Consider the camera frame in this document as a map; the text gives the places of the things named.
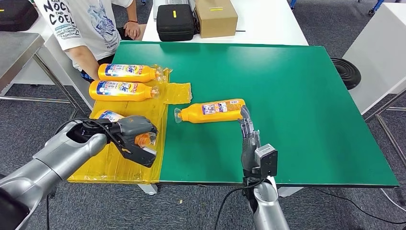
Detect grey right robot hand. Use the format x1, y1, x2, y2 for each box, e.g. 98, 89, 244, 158
238, 105, 261, 172

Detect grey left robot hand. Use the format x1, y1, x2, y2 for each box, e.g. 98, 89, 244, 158
117, 115, 158, 148

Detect yellow detergent bottle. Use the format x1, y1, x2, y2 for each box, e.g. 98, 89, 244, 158
174, 98, 247, 124
89, 80, 160, 102
97, 63, 164, 83
92, 109, 158, 148

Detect yellow plastic sheet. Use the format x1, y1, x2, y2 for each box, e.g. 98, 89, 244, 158
67, 65, 193, 185

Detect white table foot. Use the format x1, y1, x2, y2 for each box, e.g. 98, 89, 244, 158
137, 184, 158, 196
276, 186, 305, 198

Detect white panel table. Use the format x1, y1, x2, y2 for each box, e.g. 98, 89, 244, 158
0, 0, 103, 111

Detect person's hand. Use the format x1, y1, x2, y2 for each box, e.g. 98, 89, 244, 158
124, 20, 142, 40

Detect person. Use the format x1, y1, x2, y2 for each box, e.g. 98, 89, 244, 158
33, 0, 142, 81

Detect black carrying case yellow tag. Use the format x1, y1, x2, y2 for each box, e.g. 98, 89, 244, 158
156, 3, 195, 42

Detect black ribbed round disc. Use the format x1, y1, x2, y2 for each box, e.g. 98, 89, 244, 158
330, 57, 361, 91

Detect long white table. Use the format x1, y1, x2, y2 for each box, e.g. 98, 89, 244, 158
142, 0, 309, 46

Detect silver laptop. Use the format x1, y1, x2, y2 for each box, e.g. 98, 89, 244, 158
153, 0, 197, 19

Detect brown cardboard box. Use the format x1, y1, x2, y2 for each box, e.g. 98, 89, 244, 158
194, 0, 238, 39

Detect white table steel legs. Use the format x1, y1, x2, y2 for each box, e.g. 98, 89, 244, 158
342, 2, 406, 169

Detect large black carrying case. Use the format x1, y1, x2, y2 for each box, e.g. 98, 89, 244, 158
0, 0, 39, 32

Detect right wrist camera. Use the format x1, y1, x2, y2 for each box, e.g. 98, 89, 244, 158
253, 143, 279, 178

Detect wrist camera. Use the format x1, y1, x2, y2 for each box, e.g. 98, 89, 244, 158
253, 143, 279, 178
111, 126, 158, 168

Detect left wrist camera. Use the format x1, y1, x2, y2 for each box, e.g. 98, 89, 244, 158
111, 126, 158, 168

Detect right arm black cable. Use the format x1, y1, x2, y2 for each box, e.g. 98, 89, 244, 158
214, 177, 267, 230

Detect black floor cable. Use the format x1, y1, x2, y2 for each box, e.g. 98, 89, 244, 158
309, 187, 406, 227

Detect white floor cable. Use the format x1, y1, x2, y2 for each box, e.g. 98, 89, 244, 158
380, 188, 406, 213

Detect blue trolley frame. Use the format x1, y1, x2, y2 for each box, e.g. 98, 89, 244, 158
358, 0, 385, 16

